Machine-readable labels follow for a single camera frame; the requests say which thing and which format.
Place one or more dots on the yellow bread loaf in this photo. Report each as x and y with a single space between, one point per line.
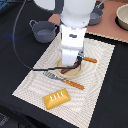
57 98

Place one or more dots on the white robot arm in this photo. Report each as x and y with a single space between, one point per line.
74 18

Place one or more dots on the brown sausage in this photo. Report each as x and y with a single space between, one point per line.
63 71

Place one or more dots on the round wooden plate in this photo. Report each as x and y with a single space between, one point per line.
73 73

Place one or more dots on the beige woven placemat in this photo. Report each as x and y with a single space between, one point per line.
78 111

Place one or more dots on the brown toy stove top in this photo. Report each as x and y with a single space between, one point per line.
108 27

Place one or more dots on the grey saucepan on stove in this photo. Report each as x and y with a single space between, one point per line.
96 14

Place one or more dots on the beige bowl on stove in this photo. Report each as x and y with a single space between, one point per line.
122 14

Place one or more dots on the fork with orange handle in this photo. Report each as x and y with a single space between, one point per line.
66 81

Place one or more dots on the knife with orange handle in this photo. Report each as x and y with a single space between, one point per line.
90 59

